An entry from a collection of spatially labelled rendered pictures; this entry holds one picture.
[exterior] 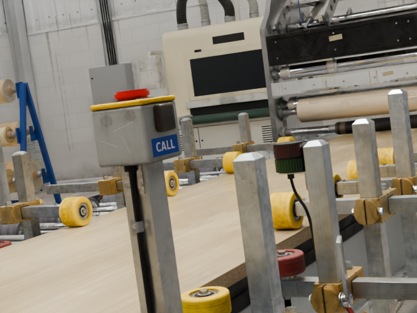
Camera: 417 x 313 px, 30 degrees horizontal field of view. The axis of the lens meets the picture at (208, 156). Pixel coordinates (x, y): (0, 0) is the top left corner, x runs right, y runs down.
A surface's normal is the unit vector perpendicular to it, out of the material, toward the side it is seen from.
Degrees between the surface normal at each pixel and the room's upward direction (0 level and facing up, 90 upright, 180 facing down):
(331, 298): 90
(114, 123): 90
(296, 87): 90
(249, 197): 90
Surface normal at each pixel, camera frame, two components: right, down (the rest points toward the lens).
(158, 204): 0.86, -0.07
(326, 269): -0.50, 0.14
